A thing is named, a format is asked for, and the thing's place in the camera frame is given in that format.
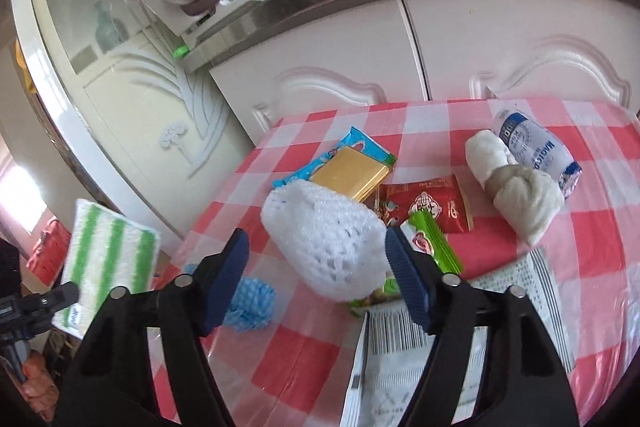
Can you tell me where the green snack wrapper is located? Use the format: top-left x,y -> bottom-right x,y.
350,211 -> 463,318

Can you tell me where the white kitchen cabinet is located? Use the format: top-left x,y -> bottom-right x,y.
207,0 -> 640,148

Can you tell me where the white foam fruit net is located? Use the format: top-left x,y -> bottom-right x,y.
261,181 -> 396,305

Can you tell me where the white glass door cupboard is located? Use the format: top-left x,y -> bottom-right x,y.
10,0 -> 261,248

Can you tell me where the red snack packet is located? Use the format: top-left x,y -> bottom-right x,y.
375,174 -> 475,235

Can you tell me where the rolled white cloth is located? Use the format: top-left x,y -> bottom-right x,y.
465,130 -> 565,246

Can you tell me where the white milk bottle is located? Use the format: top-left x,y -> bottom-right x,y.
487,109 -> 583,200

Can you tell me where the blue foam fruit net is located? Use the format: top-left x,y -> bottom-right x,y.
182,263 -> 277,333

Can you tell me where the white printed plastic bag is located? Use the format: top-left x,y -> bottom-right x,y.
342,247 -> 576,427

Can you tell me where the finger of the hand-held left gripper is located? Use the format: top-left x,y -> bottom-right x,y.
30,282 -> 81,315

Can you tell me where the red white checked tablecloth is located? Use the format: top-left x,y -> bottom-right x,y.
150,99 -> 640,427

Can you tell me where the red box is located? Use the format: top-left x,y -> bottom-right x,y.
25,217 -> 73,285

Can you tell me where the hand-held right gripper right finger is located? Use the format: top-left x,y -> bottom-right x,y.
385,227 -> 583,427

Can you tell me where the green striped sponge cloth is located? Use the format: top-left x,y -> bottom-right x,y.
51,199 -> 162,340

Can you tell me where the blue cow snack packet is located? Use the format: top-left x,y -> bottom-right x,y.
272,127 -> 398,192

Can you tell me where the flat gold box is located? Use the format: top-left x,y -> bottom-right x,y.
310,146 -> 391,202

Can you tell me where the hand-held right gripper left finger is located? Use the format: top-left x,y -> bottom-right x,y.
52,228 -> 251,427

